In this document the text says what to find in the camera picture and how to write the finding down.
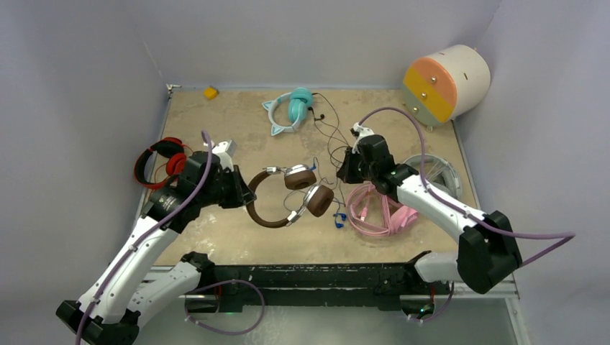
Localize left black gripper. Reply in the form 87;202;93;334
198;164;256;208

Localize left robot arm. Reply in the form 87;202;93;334
56;146;255;344

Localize teal cat ear headphones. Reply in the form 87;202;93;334
261;87;359;167

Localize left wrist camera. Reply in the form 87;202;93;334
211;139;237;171

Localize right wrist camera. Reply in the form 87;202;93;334
350;122;375;149

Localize red black headphones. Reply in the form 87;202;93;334
133;137;191;191

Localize pink headphones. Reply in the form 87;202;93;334
345;183;419;237

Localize aluminium frame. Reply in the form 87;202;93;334
86;86;530;345

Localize white grey headphones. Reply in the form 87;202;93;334
404;154;463;199

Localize round pastel drawer cabinet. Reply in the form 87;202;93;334
402;45;491;127

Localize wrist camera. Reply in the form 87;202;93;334
350;122;375;149
211;139;237;171

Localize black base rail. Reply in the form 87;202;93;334
181;252;450;314

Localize small yellow block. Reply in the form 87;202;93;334
202;86;219;100

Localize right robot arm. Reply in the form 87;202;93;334
337;134;524;294

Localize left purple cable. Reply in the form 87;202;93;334
74;130;266;345

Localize brown silver headphones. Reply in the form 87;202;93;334
246;164;335;229

